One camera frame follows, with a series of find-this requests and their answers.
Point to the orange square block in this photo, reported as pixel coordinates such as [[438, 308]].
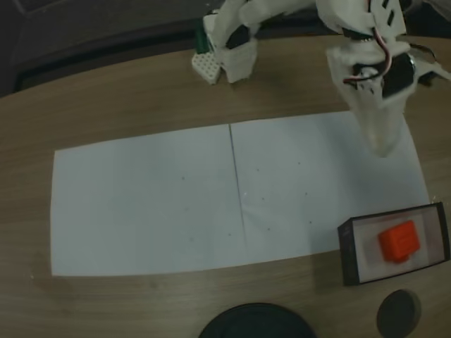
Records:
[[398, 241]]

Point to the brown box white inside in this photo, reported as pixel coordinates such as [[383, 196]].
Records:
[[349, 253]]

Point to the white paper sheet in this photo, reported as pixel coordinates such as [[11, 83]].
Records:
[[303, 197], [141, 204]]

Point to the green clamp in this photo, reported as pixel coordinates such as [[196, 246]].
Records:
[[202, 40]]

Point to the dark round table grommet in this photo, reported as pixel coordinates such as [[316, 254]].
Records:
[[400, 312]]

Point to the black round object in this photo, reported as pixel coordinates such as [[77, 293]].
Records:
[[255, 322]]

